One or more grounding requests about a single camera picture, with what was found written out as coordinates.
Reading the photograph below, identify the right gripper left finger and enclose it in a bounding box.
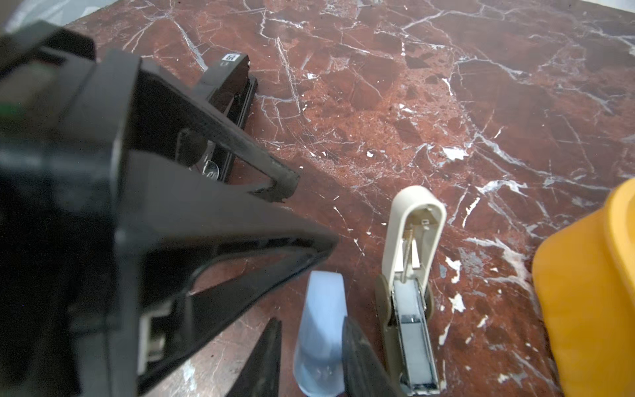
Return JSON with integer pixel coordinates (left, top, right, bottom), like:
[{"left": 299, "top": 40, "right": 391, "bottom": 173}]
[{"left": 226, "top": 318, "right": 282, "bottom": 397}]

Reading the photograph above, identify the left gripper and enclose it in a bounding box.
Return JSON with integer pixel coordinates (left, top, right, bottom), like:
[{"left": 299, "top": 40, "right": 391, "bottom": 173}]
[{"left": 1, "top": 22, "right": 141, "bottom": 396}]

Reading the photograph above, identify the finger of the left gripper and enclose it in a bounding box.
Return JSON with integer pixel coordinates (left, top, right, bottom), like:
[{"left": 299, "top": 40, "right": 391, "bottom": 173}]
[
  {"left": 116, "top": 151, "right": 338, "bottom": 392},
  {"left": 133, "top": 60, "right": 299, "bottom": 202}
]

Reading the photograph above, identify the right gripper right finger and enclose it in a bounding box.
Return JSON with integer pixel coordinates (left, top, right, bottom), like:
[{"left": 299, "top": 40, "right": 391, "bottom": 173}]
[{"left": 342, "top": 316, "right": 400, "bottom": 397}]

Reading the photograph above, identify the blue mini stapler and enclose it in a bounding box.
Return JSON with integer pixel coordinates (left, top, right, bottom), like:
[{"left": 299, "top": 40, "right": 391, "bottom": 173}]
[{"left": 293, "top": 271, "right": 347, "bottom": 396}]

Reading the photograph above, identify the white mini stapler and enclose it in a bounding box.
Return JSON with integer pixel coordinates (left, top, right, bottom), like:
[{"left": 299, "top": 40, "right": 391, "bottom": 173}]
[{"left": 375, "top": 185, "right": 446, "bottom": 396}]

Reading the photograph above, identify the yellow plastic tray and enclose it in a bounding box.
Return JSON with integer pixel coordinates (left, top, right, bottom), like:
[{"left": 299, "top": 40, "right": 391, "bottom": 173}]
[{"left": 532, "top": 180, "right": 634, "bottom": 396}]

